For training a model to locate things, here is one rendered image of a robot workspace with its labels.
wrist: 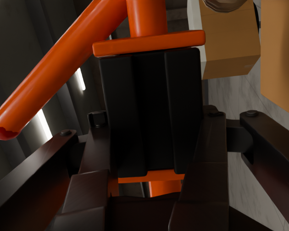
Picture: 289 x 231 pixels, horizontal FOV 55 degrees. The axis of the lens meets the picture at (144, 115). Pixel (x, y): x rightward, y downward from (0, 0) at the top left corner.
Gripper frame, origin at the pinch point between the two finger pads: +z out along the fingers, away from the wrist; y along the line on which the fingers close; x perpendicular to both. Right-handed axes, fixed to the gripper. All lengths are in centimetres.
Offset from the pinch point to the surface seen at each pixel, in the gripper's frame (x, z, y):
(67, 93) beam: -105, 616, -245
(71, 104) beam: -133, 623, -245
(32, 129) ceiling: -141, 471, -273
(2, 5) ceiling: 84, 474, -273
